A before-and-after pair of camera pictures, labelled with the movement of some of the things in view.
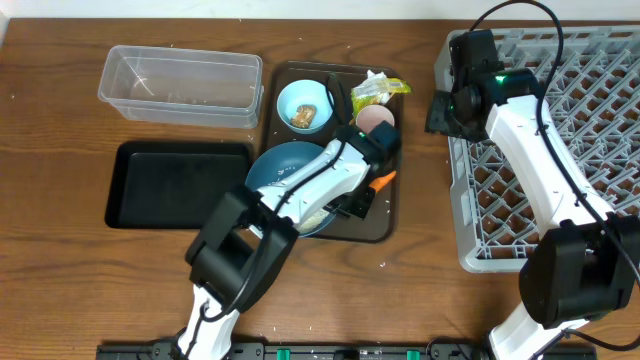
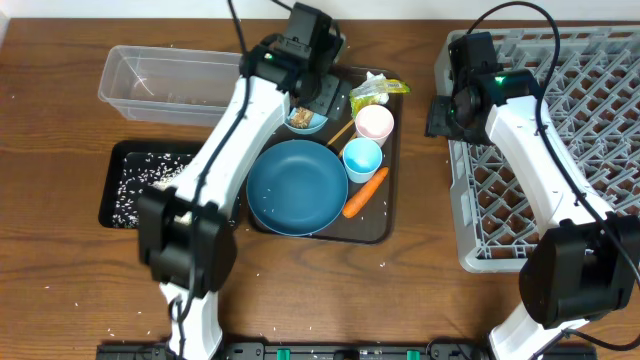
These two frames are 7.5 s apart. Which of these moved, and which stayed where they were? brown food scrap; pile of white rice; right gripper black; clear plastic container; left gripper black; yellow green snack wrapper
Moved: left gripper black; pile of white rice
Stayed: brown food scrap; clear plastic container; right gripper black; yellow green snack wrapper
